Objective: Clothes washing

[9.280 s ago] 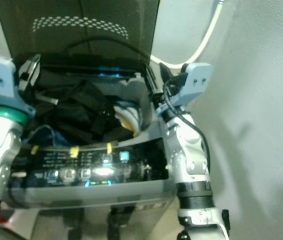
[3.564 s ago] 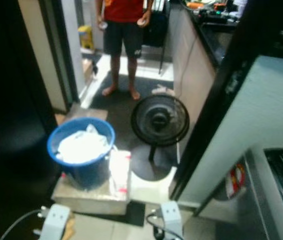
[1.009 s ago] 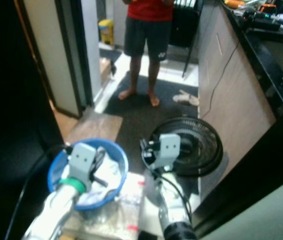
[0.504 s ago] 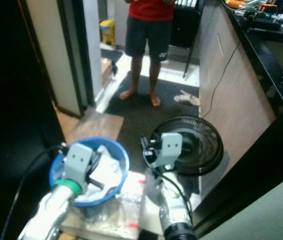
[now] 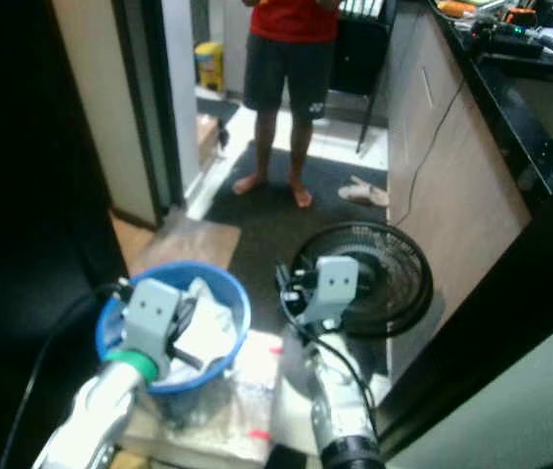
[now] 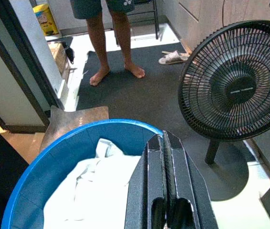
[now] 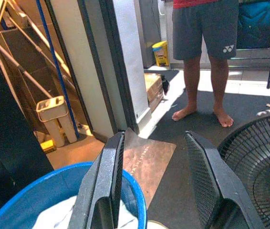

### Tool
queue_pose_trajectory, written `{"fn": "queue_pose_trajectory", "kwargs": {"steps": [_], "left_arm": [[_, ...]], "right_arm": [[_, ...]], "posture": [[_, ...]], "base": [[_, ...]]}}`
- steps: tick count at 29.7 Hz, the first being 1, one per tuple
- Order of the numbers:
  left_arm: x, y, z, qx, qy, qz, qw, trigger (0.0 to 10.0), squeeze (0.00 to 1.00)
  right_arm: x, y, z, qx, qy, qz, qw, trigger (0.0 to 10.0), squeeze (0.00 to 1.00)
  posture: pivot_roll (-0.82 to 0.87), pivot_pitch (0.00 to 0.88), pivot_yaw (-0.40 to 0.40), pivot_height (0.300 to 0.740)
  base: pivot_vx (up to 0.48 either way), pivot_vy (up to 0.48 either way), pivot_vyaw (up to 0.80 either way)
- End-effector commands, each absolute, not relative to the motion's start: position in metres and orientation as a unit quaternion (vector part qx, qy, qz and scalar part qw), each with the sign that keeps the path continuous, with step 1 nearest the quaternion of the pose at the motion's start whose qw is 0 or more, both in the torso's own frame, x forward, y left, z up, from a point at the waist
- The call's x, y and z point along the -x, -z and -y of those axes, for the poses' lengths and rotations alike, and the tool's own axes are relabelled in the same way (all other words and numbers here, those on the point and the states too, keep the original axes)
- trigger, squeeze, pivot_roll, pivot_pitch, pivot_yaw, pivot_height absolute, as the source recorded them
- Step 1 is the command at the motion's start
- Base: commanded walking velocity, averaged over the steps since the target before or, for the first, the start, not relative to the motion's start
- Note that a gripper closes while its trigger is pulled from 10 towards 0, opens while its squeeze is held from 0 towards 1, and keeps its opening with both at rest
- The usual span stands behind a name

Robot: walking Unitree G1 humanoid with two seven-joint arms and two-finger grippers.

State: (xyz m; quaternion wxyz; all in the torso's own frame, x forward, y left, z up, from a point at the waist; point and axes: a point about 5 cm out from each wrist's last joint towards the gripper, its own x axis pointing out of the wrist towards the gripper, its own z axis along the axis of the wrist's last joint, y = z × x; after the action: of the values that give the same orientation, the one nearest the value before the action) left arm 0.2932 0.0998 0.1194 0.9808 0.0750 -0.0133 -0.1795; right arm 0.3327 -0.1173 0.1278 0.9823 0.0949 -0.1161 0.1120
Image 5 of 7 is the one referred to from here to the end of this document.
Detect black fan with white base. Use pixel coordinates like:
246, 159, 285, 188
267, 222, 434, 460

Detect brown wooden board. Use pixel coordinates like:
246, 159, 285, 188
126, 209, 241, 277

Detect thin black hanging cable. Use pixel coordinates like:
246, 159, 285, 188
398, 78, 469, 228

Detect orange black power tool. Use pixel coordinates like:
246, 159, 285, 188
503, 6, 541, 30

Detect bubble wrapped flat package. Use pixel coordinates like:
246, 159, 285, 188
120, 330, 283, 469

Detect blue plastic laundry basket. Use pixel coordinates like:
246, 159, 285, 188
96, 260, 253, 396

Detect person in red shirt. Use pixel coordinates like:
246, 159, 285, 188
232, 0, 343, 209

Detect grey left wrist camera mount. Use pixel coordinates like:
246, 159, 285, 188
123, 277, 186, 368

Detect light wooden cabinet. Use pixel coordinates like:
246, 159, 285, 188
382, 5, 533, 382

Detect beige slippers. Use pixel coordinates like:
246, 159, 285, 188
338, 176, 391, 208

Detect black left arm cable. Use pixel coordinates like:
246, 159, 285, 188
0, 281, 131, 469

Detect black floor mat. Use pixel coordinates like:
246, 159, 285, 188
202, 142, 393, 294

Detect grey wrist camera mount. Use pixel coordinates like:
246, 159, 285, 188
300, 256, 361, 329
123, 277, 186, 368

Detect black chair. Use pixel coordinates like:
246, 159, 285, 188
325, 0, 401, 155

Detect small cardboard box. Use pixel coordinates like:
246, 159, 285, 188
196, 113, 221, 163

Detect yellow plastic container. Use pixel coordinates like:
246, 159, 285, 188
194, 41, 226, 95

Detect black countertop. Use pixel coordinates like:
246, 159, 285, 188
425, 0, 553, 211

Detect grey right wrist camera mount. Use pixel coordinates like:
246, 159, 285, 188
300, 256, 361, 329

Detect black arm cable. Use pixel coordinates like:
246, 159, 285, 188
0, 281, 131, 469
276, 262, 377, 416

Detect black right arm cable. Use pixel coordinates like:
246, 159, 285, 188
276, 262, 377, 416

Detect white pale blue shirt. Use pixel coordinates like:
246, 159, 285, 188
174, 277, 240, 374

